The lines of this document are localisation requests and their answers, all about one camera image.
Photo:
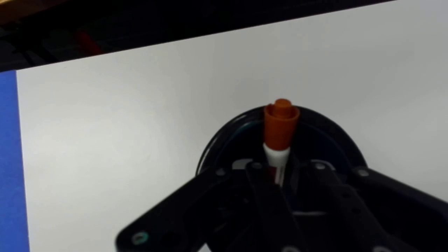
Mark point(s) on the dark teal mug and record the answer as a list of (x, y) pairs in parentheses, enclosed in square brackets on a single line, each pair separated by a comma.
[(315, 137)]

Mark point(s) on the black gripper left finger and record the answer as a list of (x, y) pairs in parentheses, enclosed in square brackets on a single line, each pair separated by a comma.
[(227, 210)]

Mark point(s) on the blue tape strip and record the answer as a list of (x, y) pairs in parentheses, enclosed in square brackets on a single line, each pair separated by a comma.
[(13, 207)]

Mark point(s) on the white marker with orange cap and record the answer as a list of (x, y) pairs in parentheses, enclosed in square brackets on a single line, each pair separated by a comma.
[(280, 120)]

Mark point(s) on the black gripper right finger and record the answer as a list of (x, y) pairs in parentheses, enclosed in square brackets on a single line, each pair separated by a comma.
[(356, 208)]

